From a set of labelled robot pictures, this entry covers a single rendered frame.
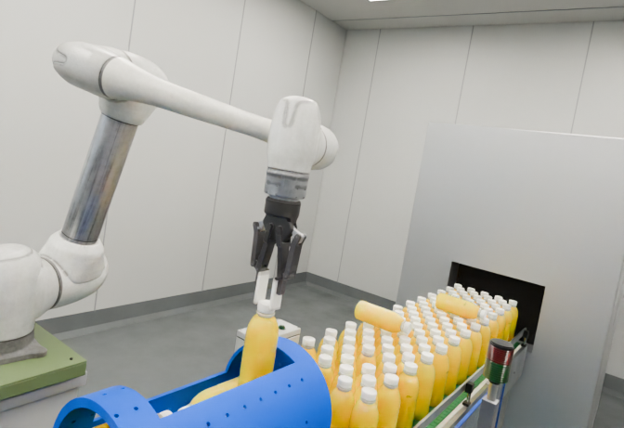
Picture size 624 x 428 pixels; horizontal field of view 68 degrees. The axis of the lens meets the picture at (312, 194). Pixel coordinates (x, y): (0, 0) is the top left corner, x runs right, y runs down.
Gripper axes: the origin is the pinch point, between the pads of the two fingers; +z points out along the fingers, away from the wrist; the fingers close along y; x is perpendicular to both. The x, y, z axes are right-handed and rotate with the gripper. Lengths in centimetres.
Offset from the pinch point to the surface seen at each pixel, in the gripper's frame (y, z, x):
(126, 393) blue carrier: -0.8, 13.4, -30.6
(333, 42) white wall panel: -295, -180, 401
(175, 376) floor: -183, 137, 132
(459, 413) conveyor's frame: 22, 47, 82
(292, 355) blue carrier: 4.7, 14.0, 6.1
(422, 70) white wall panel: -182, -153, 428
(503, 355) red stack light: 38, 13, 53
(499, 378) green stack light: 38, 19, 54
